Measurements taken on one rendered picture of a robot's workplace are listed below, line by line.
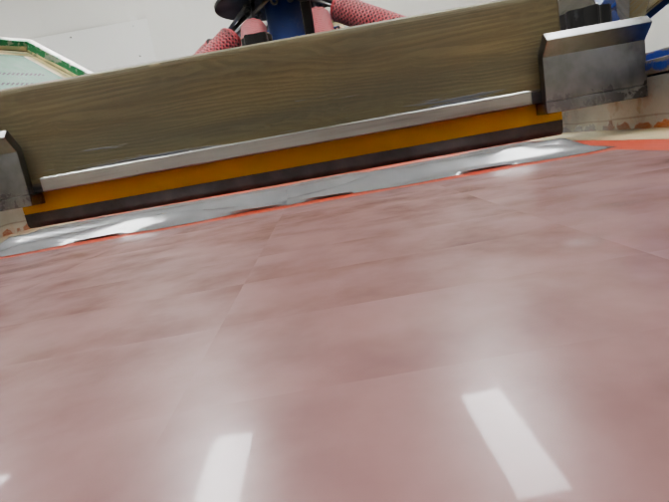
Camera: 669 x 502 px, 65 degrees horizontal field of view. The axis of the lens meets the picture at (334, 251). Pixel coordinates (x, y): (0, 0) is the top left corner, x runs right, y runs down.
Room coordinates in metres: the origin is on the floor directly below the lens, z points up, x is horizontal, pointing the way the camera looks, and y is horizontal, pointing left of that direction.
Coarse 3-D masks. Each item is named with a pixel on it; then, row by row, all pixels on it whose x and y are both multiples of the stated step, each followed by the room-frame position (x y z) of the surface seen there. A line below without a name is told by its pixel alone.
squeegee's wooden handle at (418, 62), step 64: (512, 0) 0.39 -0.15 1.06; (192, 64) 0.39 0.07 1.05; (256, 64) 0.39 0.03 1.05; (320, 64) 0.39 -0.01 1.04; (384, 64) 0.39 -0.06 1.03; (448, 64) 0.39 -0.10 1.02; (512, 64) 0.39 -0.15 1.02; (0, 128) 0.39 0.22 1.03; (64, 128) 0.39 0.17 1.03; (128, 128) 0.39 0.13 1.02; (192, 128) 0.39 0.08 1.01; (256, 128) 0.39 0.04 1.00
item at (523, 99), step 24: (504, 96) 0.37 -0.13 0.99; (528, 96) 0.37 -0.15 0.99; (384, 120) 0.37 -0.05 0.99; (408, 120) 0.37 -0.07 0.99; (432, 120) 0.37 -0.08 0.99; (240, 144) 0.38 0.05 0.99; (264, 144) 0.38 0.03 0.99; (288, 144) 0.38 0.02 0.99; (96, 168) 0.38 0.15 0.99; (120, 168) 0.38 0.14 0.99; (144, 168) 0.38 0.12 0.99; (168, 168) 0.38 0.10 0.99
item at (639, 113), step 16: (656, 80) 0.36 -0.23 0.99; (656, 96) 0.37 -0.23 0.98; (576, 112) 0.48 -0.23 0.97; (592, 112) 0.45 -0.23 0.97; (608, 112) 0.43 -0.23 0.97; (624, 112) 0.40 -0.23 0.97; (640, 112) 0.38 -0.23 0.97; (656, 112) 0.37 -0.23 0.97; (576, 128) 0.48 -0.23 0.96; (592, 128) 0.45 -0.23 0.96; (608, 128) 0.43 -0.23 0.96; (624, 128) 0.41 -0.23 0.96; (0, 224) 0.45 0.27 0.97; (16, 224) 0.47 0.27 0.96
